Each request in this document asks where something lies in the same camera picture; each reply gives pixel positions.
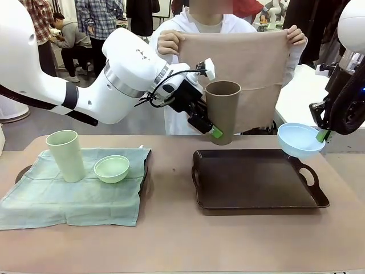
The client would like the seated grey hoodie person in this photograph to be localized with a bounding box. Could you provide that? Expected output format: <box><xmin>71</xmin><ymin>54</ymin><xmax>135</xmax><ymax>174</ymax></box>
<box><xmin>51</xmin><ymin>12</ymin><xmax>94</xmax><ymax>83</ymax></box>

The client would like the white background table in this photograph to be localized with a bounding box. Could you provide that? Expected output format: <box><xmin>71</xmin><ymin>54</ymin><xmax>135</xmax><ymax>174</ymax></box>
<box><xmin>273</xmin><ymin>63</ymin><xmax>339</xmax><ymax>135</ymax></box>

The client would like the green cloth mat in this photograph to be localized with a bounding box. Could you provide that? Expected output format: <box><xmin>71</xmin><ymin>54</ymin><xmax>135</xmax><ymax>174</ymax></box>
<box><xmin>0</xmin><ymin>146</ymin><xmax>152</xmax><ymax>228</ymax></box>

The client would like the person's left hand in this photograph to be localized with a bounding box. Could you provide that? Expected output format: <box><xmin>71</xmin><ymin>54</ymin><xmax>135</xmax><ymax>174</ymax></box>
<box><xmin>286</xmin><ymin>25</ymin><xmax>308</xmax><ymax>48</ymax></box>

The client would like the person in white hoodie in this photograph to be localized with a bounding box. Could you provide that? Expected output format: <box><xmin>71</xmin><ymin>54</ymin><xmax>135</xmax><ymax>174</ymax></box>
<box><xmin>149</xmin><ymin>5</ymin><xmax>309</xmax><ymax>136</ymax></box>

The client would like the black arm cable sleeve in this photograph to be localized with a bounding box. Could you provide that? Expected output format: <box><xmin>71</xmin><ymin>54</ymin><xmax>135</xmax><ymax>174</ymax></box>
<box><xmin>324</xmin><ymin>62</ymin><xmax>365</xmax><ymax>135</ymax></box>
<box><xmin>0</xmin><ymin>83</ymin><xmax>99</xmax><ymax>127</ymax></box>

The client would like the tall pale green cup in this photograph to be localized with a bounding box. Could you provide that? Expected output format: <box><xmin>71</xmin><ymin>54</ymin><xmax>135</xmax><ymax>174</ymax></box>
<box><xmin>46</xmin><ymin>129</ymin><xmax>86</xmax><ymax>183</ymax></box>

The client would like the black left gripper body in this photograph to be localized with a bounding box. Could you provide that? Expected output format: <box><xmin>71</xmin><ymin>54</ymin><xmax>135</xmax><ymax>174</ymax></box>
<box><xmin>168</xmin><ymin>78</ymin><xmax>208</xmax><ymax>118</ymax></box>

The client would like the dark brown serving tray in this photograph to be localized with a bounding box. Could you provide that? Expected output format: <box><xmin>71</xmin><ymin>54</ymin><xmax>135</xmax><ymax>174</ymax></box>
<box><xmin>192</xmin><ymin>148</ymin><xmax>331</xmax><ymax>211</ymax></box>
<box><xmin>14</xmin><ymin>164</ymin><xmax>34</xmax><ymax>184</ymax></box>

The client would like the pale green bowl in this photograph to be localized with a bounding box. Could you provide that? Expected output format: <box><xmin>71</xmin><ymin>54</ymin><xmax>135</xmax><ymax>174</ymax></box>
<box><xmin>94</xmin><ymin>155</ymin><xmax>131</xmax><ymax>184</ymax></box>

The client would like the black right arm cable sleeve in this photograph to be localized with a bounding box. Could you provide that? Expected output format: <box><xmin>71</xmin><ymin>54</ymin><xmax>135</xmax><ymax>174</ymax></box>
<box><xmin>324</xmin><ymin>62</ymin><xmax>365</xmax><ymax>135</ymax></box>

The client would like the black left arm cable sleeve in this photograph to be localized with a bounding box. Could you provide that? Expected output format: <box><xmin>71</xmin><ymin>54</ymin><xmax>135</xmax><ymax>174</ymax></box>
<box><xmin>0</xmin><ymin>83</ymin><xmax>99</xmax><ymax>127</ymax></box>

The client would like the black top white trousers person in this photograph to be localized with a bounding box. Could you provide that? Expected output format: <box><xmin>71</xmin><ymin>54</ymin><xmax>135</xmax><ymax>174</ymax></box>
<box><xmin>126</xmin><ymin>0</ymin><xmax>161</xmax><ymax>45</ymax></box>

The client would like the tall brown cup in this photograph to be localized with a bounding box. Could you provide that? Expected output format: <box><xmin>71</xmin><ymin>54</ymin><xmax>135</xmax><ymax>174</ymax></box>
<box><xmin>205</xmin><ymin>80</ymin><xmax>242</xmax><ymax>147</ymax></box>

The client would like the light blue bowl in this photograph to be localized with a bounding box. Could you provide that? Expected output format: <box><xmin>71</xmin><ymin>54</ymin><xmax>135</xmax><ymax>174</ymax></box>
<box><xmin>277</xmin><ymin>122</ymin><xmax>326</xmax><ymax>161</ymax></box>

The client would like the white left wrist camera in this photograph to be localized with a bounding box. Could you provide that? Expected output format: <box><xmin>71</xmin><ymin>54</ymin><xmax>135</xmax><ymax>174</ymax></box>
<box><xmin>196</xmin><ymin>57</ymin><xmax>216</xmax><ymax>81</ymax></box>

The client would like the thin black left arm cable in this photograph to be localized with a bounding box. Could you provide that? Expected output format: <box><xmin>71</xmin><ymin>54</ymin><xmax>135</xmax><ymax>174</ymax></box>
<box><xmin>136</xmin><ymin>67</ymin><xmax>201</xmax><ymax>109</ymax></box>

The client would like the brown cloth mat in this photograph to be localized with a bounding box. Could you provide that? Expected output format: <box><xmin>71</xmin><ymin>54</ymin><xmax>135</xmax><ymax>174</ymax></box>
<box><xmin>177</xmin><ymin>29</ymin><xmax>289</xmax><ymax>134</ymax></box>

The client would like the person's right hand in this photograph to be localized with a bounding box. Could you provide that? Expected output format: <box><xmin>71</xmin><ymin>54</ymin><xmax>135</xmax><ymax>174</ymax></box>
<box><xmin>157</xmin><ymin>29</ymin><xmax>185</xmax><ymax>57</ymax></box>

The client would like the dark clothed background person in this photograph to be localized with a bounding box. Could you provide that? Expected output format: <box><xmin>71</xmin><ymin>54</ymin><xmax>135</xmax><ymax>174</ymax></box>
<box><xmin>282</xmin><ymin>0</ymin><xmax>347</xmax><ymax>67</ymax></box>

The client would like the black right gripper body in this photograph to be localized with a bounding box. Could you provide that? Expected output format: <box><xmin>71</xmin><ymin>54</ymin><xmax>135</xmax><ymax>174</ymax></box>
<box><xmin>309</xmin><ymin>98</ymin><xmax>333</xmax><ymax>131</ymax></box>

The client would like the blue plaid shirt person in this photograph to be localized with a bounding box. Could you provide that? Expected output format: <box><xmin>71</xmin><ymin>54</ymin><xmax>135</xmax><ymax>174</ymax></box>
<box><xmin>74</xmin><ymin>0</ymin><xmax>125</xmax><ymax>41</ymax></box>

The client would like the red plaid shirt person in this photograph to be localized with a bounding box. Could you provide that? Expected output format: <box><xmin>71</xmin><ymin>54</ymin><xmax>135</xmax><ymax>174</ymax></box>
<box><xmin>19</xmin><ymin>0</ymin><xmax>58</xmax><ymax>78</ymax></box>

